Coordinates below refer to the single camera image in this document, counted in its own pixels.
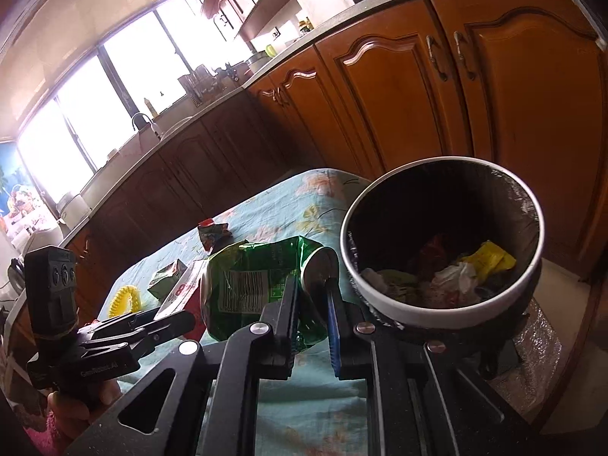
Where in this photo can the grey kitchen countertop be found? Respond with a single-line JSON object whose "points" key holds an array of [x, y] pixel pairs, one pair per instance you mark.
{"points": [[294, 45]]}

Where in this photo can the small white cooker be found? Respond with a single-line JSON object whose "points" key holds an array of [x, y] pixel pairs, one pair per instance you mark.
{"points": [[256, 61]]}

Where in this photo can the large white appliance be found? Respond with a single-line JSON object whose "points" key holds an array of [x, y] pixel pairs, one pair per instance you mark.
{"points": [[38, 240]]}

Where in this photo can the metal faucet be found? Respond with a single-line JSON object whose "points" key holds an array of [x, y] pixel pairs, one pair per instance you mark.
{"points": [[145, 121]]}

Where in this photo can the wooden lower cabinets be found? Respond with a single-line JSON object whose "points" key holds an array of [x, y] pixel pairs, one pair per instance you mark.
{"points": [[380, 95]]}

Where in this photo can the yellow wrapper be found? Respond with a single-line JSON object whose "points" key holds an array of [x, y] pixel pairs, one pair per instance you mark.
{"points": [[489, 257]]}

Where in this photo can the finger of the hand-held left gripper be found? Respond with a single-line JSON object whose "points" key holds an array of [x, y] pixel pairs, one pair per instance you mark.
{"points": [[166, 324], [128, 319]]}

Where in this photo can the green drink carton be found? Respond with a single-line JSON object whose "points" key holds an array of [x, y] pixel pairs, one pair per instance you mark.
{"points": [[166, 281]]}

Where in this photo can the person's left forearm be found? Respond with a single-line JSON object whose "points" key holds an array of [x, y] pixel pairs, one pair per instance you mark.
{"points": [[42, 437]]}

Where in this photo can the white paper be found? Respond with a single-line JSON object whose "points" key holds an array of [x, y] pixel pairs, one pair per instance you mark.
{"points": [[456, 278]]}

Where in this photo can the wall poster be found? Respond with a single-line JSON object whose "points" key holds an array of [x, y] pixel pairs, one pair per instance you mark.
{"points": [[19, 190]]}

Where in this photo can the red and white box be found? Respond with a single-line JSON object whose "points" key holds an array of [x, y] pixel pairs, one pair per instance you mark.
{"points": [[185, 289]]}

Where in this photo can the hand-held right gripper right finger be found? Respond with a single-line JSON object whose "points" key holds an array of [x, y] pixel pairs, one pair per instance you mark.
{"points": [[332, 327]]}

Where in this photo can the yellow foam fruit net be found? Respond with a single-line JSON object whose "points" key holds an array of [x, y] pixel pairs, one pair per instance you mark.
{"points": [[124, 301]]}

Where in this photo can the green bottle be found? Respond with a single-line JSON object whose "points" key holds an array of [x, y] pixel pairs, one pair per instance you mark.
{"points": [[270, 50]]}

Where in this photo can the white container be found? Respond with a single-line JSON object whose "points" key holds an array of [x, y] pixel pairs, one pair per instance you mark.
{"points": [[73, 209]]}

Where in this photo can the red snack bag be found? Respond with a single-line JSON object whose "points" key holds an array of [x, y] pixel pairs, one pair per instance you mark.
{"points": [[213, 236]]}

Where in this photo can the clear plastic sheet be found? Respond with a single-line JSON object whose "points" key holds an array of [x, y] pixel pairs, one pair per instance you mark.
{"points": [[539, 342]]}

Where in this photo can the person's left hand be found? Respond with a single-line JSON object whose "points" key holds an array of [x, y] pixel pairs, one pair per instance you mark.
{"points": [[80, 408]]}

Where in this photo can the kitchen window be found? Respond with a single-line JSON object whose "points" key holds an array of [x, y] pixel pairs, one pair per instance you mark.
{"points": [[142, 80]]}

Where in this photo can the white rimmed black bin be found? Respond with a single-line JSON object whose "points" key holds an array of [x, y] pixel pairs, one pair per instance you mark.
{"points": [[427, 314]]}

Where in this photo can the green spout pouch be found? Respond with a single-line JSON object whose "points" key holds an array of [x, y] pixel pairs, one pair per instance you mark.
{"points": [[392, 281]]}

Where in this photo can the crushed green can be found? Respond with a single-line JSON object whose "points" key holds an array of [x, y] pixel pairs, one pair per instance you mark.
{"points": [[247, 285]]}

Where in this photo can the knife rack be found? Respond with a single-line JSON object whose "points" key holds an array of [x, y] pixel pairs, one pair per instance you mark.
{"points": [[199, 80]]}

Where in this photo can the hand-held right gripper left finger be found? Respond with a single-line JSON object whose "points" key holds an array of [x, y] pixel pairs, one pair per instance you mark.
{"points": [[280, 318]]}

